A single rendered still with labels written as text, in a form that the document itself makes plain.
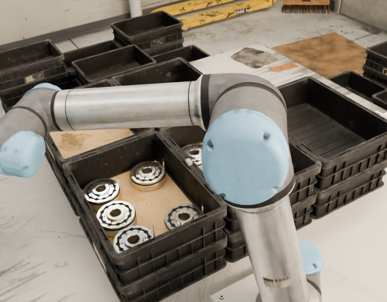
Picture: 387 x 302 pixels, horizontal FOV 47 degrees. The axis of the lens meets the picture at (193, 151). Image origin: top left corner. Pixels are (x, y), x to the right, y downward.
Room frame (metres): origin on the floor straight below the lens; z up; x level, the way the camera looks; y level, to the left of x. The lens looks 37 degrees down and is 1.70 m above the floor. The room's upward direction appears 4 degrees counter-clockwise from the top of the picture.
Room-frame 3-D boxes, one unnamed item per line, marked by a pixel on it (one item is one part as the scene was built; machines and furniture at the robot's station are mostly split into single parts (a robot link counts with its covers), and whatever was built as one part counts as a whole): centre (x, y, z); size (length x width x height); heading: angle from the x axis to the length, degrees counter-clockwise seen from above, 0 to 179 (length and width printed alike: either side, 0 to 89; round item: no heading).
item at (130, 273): (0.88, 0.15, 0.87); 0.40 x 0.30 x 0.11; 28
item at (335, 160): (1.16, -0.39, 0.92); 0.40 x 0.30 x 0.02; 28
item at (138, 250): (0.88, 0.15, 0.92); 0.40 x 0.30 x 0.02; 28
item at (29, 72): (2.48, 0.96, 0.37); 0.40 x 0.30 x 0.45; 119
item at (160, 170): (1.01, 0.14, 0.86); 0.10 x 0.10 x 0.01
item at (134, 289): (0.88, 0.15, 0.76); 0.40 x 0.30 x 0.12; 28
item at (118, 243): (0.75, 0.16, 0.86); 0.10 x 0.10 x 0.01
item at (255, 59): (2.04, -0.32, 0.71); 0.22 x 0.19 x 0.01; 29
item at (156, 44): (2.86, 0.25, 0.37); 0.40 x 0.30 x 0.45; 119
